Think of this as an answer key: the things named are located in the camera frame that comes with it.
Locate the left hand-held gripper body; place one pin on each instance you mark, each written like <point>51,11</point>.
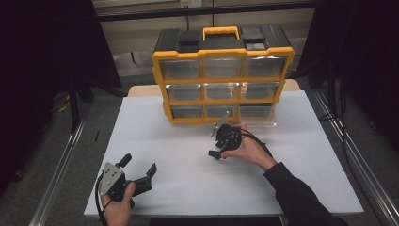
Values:
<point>112,179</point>

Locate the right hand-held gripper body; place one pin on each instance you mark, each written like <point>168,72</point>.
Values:
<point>229,136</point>

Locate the small black rectangular block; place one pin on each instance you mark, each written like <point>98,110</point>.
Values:
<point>212,153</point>

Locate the clear plastic drawer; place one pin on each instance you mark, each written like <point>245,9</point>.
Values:
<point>260,117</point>

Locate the yellow black drawer organizer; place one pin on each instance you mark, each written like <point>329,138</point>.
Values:
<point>169,40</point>

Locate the person's right hand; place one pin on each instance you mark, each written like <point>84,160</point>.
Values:
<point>251,150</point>

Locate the person's left hand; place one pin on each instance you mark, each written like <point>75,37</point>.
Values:
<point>118,213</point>

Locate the small black floor item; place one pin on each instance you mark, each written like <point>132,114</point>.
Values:
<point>97,136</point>

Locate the wooden table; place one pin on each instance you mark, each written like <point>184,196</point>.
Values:
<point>142,91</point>

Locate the black stand leg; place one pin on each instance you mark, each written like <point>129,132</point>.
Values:
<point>74,106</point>

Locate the grid of clear drawers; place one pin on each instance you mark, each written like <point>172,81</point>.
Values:
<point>180,69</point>

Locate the black curtain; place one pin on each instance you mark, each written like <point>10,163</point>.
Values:
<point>370,62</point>
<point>37,62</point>

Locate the black horizontal bar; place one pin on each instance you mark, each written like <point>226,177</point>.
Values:
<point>156,14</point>

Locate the metal floor rail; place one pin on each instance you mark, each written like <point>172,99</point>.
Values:
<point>360,163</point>
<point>59,169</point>

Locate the white wall socket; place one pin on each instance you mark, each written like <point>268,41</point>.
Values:
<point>190,3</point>

